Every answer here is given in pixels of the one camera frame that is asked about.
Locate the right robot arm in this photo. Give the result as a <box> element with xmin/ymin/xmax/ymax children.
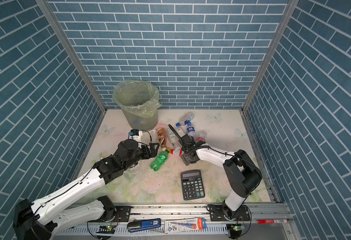
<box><xmin>168</xmin><ymin>125</ymin><xmax>262</xmax><ymax>216</ymax></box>

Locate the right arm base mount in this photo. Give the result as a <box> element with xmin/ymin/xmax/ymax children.
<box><xmin>206</xmin><ymin>203</ymin><xmax>251</xmax><ymax>222</ymax></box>

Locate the blue black stapler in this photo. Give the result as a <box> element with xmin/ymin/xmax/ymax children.
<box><xmin>127</xmin><ymin>219</ymin><xmax>161</xmax><ymax>233</ymax></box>

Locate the green Sprite bottle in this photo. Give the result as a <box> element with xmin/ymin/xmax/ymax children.
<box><xmin>150</xmin><ymin>148</ymin><xmax>171</xmax><ymax>172</ymax></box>

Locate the black desk calculator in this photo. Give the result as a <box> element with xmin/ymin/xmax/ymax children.
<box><xmin>180</xmin><ymin>170</ymin><xmax>206</xmax><ymax>201</ymax></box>

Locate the grey mesh waste bin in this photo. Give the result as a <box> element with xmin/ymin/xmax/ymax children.
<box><xmin>122</xmin><ymin>109</ymin><xmax>158</xmax><ymax>131</ymax></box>

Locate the white red pen package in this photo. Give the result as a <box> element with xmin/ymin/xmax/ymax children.
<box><xmin>164</xmin><ymin>218</ymin><xmax>207</xmax><ymax>234</ymax></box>

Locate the brown Nescafe coffee bottle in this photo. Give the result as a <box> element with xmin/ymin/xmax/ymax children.
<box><xmin>156</xmin><ymin>128</ymin><xmax>167</xmax><ymax>149</ymax></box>

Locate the red marker pen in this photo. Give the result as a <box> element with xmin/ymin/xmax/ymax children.
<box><xmin>257</xmin><ymin>219</ymin><xmax>288</xmax><ymax>224</ymax></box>

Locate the aluminium rail frame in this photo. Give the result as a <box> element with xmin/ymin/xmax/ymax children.
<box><xmin>37</xmin><ymin>202</ymin><xmax>302</xmax><ymax>240</ymax></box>

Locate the green plastic bin liner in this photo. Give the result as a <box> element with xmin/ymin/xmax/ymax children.
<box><xmin>112</xmin><ymin>80</ymin><xmax>162</xmax><ymax>118</ymax></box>

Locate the clear bottle red cap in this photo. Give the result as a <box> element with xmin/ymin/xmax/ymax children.
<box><xmin>170</xmin><ymin>149</ymin><xmax>183</xmax><ymax>157</ymax></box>

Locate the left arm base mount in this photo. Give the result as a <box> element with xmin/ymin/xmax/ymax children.
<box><xmin>90</xmin><ymin>196</ymin><xmax>132</xmax><ymax>222</ymax></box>

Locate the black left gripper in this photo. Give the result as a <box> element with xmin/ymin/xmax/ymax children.
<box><xmin>123</xmin><ymin>142</ymin><xmax>161</xmax><ymax>172</ymax></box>

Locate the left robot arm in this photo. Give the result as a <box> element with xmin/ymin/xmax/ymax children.
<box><xmin>13</xmin><ymin>139</ymin><xmax>160</xmax><ymax>240</ymax></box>

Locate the clear bottle white barcode label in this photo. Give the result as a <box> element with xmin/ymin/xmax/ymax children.
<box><xmin>176</xmin><ymin>123</ymin><xmax>185</xmax><ymax>137</ymax></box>

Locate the clear ribbed bottle white cap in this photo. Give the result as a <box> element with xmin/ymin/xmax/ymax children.
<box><xmin>149</xmin><ymin>129</ymin><xmax>158</xmax><ymax>141</ymax></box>

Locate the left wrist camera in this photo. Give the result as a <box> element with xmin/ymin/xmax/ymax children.
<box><xmin>128</xmin><ymin>129</ymin><xmax>143</xmax><ymax>148</ymax></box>

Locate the clear bottle red label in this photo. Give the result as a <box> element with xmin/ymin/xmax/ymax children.
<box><xmin>195</xmin><ymin>131</ymin><xmax>207</xmax><ymax>142</ymax></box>

